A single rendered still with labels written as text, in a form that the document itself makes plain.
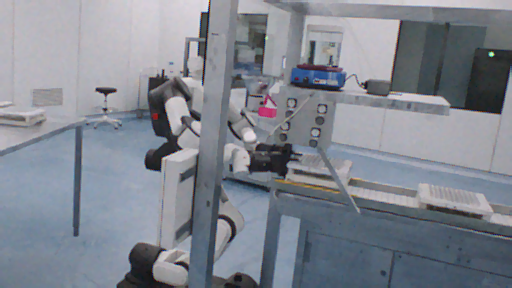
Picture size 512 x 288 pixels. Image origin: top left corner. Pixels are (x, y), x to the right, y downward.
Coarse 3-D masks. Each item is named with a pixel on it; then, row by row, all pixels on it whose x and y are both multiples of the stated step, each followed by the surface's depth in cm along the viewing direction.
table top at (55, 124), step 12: (48, 120) 297; (60, 120) 300; (72, 120) 303; (84, 120) 312; (0, 132) 252; (12, 132) 254; (24, 132) 257; (36, 132) 259; (48, 132) 263; (60, 132) 278; (0, 144) 226; (12, 144) 228; (24, 144) 237; (0, 156) 216
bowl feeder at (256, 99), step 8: (248, 80) 477; (256, 80) 473; (264, 80) 472; (248, 88) 485; (256, 88) 478; (264, 88) 479; (248, 96) 492; (256, 96) 486; (272, 96) 474; (248, 104) 492; (256, 104) 486; (264, 104) 477
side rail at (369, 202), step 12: (300, 192) 191; (312, 192) 188; (324, 192) 186; (360, 204) 181; (372, 204) 179; (384, 204) 177; (396, 204) 176; (420, 216) 173; (432, 216) 171; (444, 216) 169; (456, 216) 167; (480, 228) 165; (492, 228) 163; (504, 228) 162
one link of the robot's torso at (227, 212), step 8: (224, 192) 225; (224, 200) 226; (224, 208) 216; (232, 208) 222; (224, 216) 215; (232, 216) 217; (240, 216) 223; (232, 224) 213; (240, 224) 220; (232, 232) 214
